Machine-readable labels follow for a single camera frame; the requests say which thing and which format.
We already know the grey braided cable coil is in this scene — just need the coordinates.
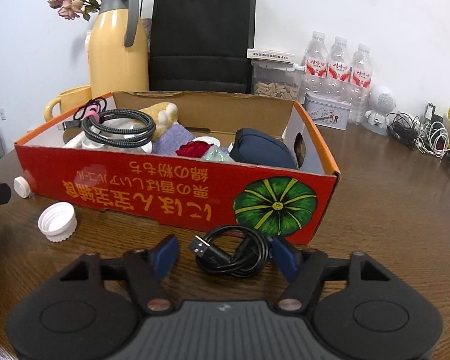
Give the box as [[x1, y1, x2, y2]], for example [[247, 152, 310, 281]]
[[61, 108, 157, 149]]

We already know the black paper bag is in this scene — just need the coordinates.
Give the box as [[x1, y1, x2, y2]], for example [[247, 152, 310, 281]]
[[148, 0, 256, 94]]

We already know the white robot figurine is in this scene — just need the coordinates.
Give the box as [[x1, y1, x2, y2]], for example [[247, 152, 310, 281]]
[[363, 84, 397, 137]]

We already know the black tangled cable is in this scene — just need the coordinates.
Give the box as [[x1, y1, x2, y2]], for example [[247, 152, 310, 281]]
[[385, 111, 424, 151]]

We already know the navy blue pouch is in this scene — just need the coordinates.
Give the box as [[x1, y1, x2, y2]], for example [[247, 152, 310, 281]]
[[230, 127, 297, 169]]

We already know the red orange cardboard box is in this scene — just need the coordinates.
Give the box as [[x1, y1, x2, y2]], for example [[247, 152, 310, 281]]
[[15, 92, 341, 245]]

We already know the middle water bottle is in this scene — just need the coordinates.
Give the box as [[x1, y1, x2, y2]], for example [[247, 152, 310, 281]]
[[327, 37, 351, 98]]

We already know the left water bottle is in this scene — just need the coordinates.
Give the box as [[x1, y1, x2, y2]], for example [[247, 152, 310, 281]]
[[302, 31, 328, 93]]

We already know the red fabric item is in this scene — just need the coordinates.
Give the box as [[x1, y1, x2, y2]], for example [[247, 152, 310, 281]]
[[175, 141, 211, 158]]

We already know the right water bottle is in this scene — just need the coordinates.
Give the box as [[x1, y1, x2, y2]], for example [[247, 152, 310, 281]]
[[349, 43, 373, 125]]

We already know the yellow thermos jug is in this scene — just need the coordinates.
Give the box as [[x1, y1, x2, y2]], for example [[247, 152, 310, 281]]
[[88, 0, 149, 98]]

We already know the white round jar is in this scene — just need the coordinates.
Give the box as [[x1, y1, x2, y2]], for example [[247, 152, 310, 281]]
[[13, 176, 32, 199]]

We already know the white jar lid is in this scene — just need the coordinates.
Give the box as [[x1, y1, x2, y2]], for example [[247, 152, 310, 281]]
[[37, 202, 77, 243]]

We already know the yellow white plush paw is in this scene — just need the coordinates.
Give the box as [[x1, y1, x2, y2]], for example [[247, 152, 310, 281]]
[[139, 102, 179, 141]]

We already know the yellow ceramic mug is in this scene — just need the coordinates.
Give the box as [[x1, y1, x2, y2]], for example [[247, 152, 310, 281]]
[[43, 85, 92, 122]]

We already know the white tangled cable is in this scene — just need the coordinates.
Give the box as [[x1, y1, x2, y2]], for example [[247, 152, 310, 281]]
[[414, 120, 450, 160]]

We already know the purple towel cloth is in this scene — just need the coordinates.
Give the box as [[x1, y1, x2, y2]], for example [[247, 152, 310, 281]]
[[152, 124, 195, 156]]

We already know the small grey tin box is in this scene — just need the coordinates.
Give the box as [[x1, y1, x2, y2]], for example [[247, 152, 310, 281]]
[[304, 92, 352, 130]]

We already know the black usb cable coil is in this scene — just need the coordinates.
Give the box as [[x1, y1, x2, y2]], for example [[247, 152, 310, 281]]
[[187, 225, 271, 280]]

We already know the clear snack container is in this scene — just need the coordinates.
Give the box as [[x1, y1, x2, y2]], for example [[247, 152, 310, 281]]
[[247, 48, 305, 100]]

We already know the water bottle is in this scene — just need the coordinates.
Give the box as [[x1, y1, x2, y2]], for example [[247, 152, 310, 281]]
[[327, 37, 351, 98], [349, 43, 373, 125], [302, 31, 328, 93]]

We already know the pink hair tie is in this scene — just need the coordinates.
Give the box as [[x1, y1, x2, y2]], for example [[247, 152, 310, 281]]
[[72, 96, 109, 122]]

